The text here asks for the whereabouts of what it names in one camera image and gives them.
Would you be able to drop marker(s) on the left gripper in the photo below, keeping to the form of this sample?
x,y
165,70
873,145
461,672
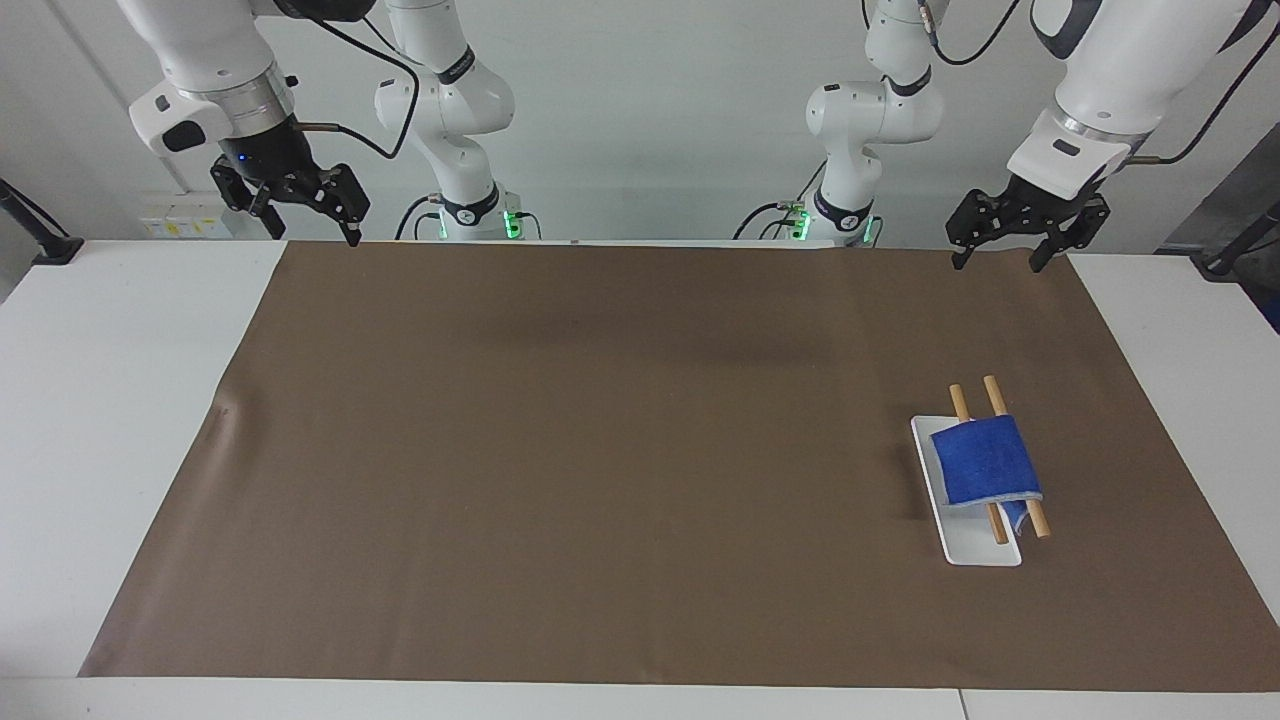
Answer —
x,y
1050,207

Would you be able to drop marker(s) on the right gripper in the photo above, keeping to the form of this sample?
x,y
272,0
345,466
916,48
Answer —
x,y
270,152

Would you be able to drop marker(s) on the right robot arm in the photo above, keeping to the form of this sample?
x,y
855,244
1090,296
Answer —
x,y
445,110

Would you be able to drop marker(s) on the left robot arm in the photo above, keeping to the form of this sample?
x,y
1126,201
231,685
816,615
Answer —
x,y
1130,70

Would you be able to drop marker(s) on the blue towel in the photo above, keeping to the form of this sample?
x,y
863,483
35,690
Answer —
x,y
985,460

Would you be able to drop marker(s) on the wooden rod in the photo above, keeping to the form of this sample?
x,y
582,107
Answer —
x,y
960,402
995,395

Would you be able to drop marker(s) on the black stand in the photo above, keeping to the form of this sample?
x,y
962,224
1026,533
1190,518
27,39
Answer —
x,y
1235,255
45,240

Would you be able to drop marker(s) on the white wall socket strip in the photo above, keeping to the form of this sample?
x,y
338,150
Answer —
x,y
185,222

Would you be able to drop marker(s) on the white rack base plate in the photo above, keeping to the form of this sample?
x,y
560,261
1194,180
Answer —
x,y
975,548

